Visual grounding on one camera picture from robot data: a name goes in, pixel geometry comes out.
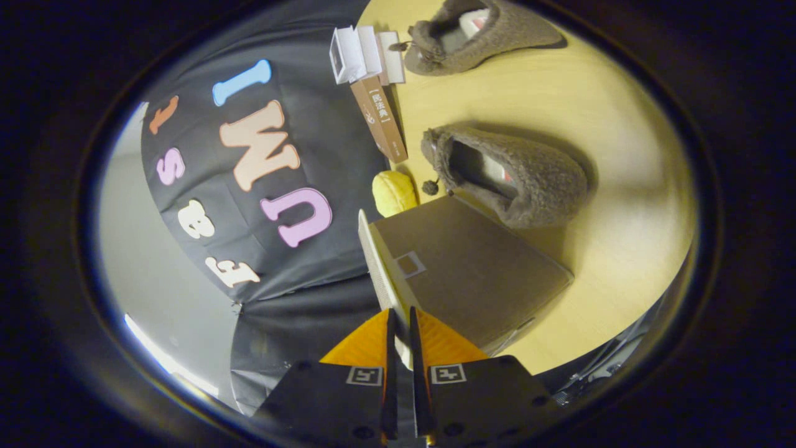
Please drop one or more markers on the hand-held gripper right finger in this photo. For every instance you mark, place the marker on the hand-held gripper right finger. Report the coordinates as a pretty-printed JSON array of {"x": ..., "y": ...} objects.
[{"x": 420, "y": 398}]

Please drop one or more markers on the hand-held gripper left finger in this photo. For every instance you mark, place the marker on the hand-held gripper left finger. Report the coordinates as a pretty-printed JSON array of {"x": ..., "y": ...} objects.
[{"x": 390, "y": 398}]

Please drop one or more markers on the fuzzy grey shoe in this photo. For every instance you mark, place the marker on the fuzzy grey shoe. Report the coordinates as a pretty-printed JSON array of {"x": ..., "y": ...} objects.
[
  {"x": 472, "y": 34},
  {"x": 516, "y": 177}
]

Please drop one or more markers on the white box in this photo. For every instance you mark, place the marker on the white box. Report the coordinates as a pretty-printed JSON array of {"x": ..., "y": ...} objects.
[{"x": 351, "y": 53}]

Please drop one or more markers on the yellow plush toy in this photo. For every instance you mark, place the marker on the yellow plush toy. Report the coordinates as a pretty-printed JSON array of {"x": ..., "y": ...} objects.
[{"x": 393, "y": 191}]

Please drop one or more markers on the black backdrop cloth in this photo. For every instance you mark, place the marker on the black backdrop cloth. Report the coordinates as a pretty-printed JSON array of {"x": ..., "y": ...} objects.
[{"x": 273, "y": 186}]

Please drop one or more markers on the brown book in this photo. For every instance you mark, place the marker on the brown book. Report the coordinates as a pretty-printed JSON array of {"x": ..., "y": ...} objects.
[{"x": 379, "y": 118}]

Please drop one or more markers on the white book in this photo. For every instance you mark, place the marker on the white book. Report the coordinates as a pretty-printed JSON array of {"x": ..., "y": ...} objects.
[{"x": 392, "y": 57}]

